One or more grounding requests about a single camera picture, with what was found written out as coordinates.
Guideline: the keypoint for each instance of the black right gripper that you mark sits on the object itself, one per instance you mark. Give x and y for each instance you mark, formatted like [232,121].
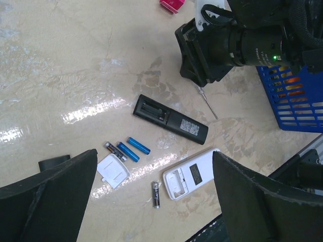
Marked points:
[206,55]

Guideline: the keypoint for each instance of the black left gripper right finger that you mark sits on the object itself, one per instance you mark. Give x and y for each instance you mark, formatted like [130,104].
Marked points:
[265,201]

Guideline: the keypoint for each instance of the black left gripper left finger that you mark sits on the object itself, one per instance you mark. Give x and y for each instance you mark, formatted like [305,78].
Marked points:
[50,205]

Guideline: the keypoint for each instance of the black battery cover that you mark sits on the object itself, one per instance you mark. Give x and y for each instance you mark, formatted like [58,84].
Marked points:
[52,162]

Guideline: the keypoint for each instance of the white battery cover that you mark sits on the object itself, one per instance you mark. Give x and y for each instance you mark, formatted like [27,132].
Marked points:
[113,171]

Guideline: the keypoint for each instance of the black remote control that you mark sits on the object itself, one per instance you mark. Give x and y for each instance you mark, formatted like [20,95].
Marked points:
[170,119]

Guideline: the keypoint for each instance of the white remote control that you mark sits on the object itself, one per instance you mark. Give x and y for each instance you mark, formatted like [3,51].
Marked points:
[189,174]

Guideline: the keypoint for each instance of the dark battery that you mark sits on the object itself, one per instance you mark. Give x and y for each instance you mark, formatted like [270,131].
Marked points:
[155,194]
[115,151]

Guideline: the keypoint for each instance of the blue battery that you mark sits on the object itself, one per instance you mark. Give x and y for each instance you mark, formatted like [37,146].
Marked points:
[128,152]
[138,146]

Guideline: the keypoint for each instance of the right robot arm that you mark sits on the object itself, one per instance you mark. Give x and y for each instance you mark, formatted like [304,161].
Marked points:
[250,33]

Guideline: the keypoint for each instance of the blue battery in black remote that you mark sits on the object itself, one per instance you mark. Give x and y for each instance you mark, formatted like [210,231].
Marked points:
[128,152]

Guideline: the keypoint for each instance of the blue plastic basket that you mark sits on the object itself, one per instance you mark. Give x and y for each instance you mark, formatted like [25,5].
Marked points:
[296,100]

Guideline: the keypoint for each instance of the aluminium frame rail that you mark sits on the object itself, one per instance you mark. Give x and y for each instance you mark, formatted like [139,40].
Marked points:
[316,144]

